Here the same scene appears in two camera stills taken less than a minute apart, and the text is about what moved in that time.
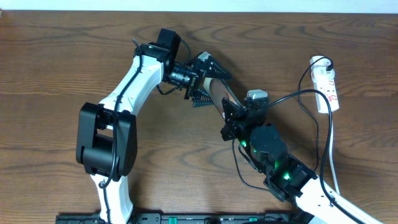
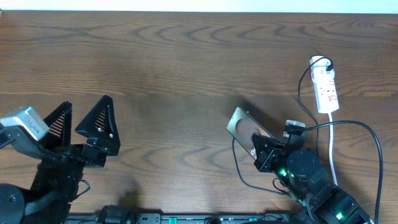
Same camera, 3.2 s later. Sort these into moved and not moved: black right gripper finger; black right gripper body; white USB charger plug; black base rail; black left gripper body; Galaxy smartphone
Moved: black left gripper body; black right gripper body; black right gripper finger; Galaxy smartphone
Not moved: black base rail; white USB charger plug
